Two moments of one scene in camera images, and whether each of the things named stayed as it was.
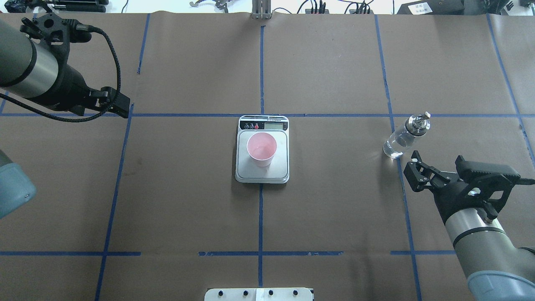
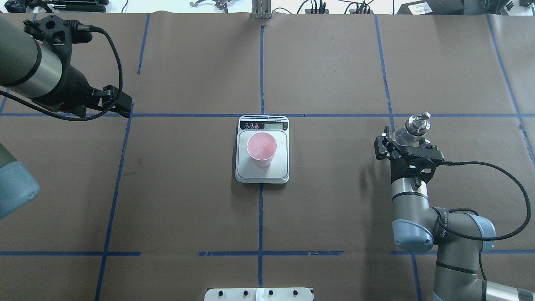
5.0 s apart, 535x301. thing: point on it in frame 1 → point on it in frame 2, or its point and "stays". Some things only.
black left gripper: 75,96 stays
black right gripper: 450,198 → 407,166
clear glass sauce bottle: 397,143 stays
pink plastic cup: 261,147 stays
